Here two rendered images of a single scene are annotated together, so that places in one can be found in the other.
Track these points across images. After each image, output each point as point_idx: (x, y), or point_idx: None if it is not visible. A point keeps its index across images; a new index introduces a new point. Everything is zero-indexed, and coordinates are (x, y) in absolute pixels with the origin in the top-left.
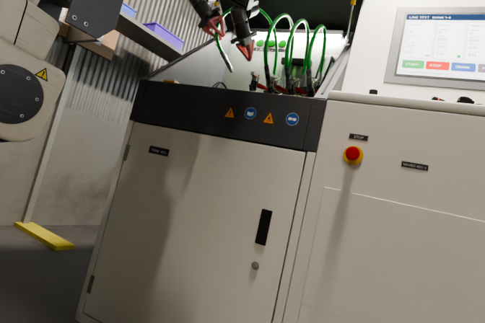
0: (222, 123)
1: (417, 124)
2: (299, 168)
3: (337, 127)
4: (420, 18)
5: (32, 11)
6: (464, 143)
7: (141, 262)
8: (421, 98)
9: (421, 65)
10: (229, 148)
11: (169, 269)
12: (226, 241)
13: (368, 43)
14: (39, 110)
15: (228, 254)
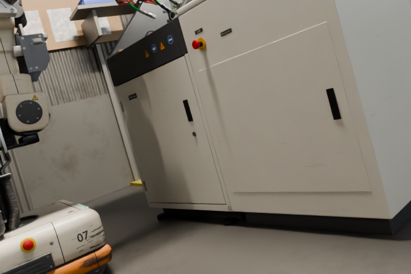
0: (147, 62)
1: (216, 5)
2: (185, 66)
3: (188, 31)
4: None
5: (16, 77)
6: (238, 3)
7: (156, 162)
8: None
9: None
10: (156, 75)
11: (166, 158)
12: (178, 128)
13: None
14: (42, 112)
15: (182, 134)
